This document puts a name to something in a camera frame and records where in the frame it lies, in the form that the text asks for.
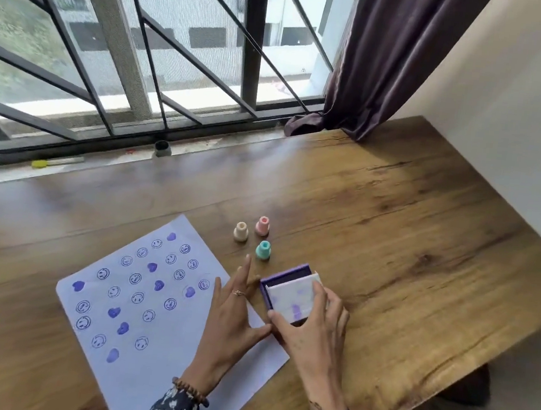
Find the purple ink pad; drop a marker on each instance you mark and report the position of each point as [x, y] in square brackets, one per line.
[287, 272]

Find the pink stamp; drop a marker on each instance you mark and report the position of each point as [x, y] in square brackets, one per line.
[262, 226]

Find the person's right hand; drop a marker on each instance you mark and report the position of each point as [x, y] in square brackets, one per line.
[319, 357]

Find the black metal window grille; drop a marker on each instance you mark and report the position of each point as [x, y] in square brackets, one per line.
[249, 41]

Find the yellow marker pen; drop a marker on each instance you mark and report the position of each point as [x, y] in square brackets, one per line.
[55, 162]

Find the person's left hand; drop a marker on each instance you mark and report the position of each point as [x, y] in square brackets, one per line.
[225, 332]

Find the beige stamp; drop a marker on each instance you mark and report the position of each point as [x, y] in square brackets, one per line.
[240, 233]

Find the white paper sheet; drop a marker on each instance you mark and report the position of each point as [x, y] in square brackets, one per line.
[151, 378]

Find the clear ink pad lid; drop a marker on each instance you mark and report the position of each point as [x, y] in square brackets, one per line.
[292, 298]

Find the teal green stamp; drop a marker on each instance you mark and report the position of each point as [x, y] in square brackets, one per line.
[263, 251]

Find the small black cylinder cap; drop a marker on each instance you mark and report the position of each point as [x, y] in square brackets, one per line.
[162, 149]

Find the dark brown curtain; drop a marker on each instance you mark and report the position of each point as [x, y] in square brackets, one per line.
[397, 56]

